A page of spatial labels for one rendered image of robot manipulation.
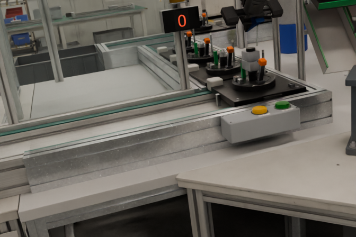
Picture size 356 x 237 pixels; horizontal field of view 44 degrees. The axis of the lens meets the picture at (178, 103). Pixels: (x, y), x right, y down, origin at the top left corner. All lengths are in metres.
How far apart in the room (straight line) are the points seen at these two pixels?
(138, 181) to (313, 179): 0.43
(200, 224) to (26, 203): 0.45
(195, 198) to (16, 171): 0.47
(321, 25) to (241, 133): 0.55
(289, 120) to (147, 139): 0.39
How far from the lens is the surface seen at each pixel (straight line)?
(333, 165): 1.15
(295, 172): 1.11
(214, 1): 10.67
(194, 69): 1.71
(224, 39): 2.64
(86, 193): 1.14
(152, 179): 1.14
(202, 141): 1.23
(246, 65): 1.41
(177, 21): 1.41
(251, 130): 1.19
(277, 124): 1.22
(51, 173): 1.18
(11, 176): 1.20
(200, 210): 1.17
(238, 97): 1.34
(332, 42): 1.53
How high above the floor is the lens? 1.38
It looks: 18 degrees down
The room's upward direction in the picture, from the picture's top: 7 degrees counter-clockwise
